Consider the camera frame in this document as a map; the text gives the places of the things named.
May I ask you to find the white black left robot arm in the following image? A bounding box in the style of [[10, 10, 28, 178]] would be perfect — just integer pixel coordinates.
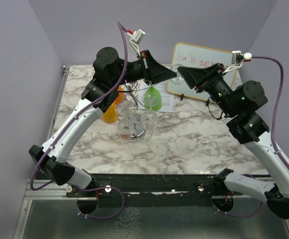
[[29, 47, 176, 197]]

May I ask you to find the aluminium frame rail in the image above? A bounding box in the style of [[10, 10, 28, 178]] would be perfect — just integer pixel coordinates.
[[13, 66, 102, 239]]

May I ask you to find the clear wine glass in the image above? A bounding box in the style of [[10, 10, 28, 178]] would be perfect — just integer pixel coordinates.
[[116, 102, 134, 139], [141, 96, 159, 136]]

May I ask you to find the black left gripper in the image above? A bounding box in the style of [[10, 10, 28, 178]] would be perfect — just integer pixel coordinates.
[[110, 48, 177, 87]]

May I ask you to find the black mounting rail base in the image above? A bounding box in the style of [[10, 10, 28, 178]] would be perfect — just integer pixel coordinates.
[[64, 173, 232, 207]]

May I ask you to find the dark orange plastic wine glass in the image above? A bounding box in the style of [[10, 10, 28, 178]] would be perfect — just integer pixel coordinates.
[[113, 86, 124, 106]]

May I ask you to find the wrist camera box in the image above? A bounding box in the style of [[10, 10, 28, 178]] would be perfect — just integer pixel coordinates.
[[223, 50, 252, 74], [126, 28, 146, 56]]

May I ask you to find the chrome wine glass rack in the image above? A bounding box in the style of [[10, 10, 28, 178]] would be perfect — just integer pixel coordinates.
[[123, 81, 146, 141]]

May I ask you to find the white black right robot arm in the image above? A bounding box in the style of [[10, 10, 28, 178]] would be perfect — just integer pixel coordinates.
[[177, 63, 289, 219]]

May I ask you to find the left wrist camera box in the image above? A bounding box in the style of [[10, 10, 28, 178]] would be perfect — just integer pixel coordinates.
[[126, 28, 146, 56]]

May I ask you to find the yellow framed whiteboard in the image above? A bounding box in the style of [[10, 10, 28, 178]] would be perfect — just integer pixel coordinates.
[[166, 42, 241, 103]]

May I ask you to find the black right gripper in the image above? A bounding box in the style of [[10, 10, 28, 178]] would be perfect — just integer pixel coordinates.
[[178, 62, 238, 117]]

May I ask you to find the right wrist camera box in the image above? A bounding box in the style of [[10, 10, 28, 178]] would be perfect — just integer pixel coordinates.
[[223, 50, 252, 74]]

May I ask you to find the green plastic wine glass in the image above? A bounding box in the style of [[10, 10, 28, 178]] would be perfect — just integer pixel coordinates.
[[142, 87, 162, 112]]

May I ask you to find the light orange plastic wine glass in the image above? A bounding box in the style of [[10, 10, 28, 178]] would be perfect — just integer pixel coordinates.
[[102, 104, 119, 124]]

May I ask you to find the clear short tumbler glass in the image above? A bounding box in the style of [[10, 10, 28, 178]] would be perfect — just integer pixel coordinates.
[[170, 64, 184, 85]]

